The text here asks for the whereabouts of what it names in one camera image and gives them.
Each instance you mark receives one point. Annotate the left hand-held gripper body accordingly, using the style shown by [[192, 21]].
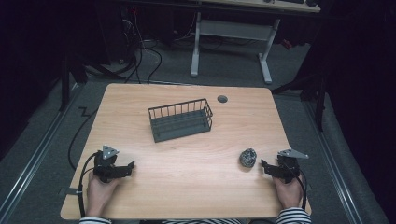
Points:
[[104, 161]]

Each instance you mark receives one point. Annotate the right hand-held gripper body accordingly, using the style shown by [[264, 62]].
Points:
[[289, 165]]

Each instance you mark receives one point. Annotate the person's left hand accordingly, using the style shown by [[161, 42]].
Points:
[[99, 193]]

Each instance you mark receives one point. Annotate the steel wool ball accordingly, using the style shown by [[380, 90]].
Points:
[[248, 157]]

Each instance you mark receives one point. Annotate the white-legged wooden desk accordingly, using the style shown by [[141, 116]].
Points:
[[233, 29]]

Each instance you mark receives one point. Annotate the black metal stand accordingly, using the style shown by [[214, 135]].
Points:
[[317, 93], [64, 84]]

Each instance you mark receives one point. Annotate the person's right hand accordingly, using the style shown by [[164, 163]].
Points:
[[289, 193]]

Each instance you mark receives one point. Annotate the person's striped torso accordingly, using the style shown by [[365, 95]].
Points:
[[202, 221]]

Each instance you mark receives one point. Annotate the metal floor rail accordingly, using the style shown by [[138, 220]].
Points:
[[34, 158], [333, 158]]

